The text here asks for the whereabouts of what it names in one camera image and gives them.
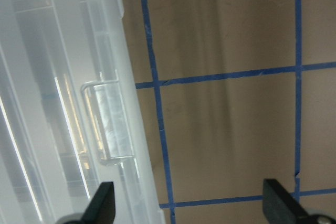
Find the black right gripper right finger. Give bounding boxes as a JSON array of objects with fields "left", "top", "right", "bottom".
[{"left": 262, "top": 179, "right": 309, "bottom": 224}]

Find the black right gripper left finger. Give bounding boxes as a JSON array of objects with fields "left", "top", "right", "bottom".
[{"left": 81, "top": 182, "right": 116, "bottom": 224}]

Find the clear plastic box lid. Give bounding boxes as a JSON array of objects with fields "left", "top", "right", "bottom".
[{"left": 1, "top": 0, "right": 165, "bottom": 223}]

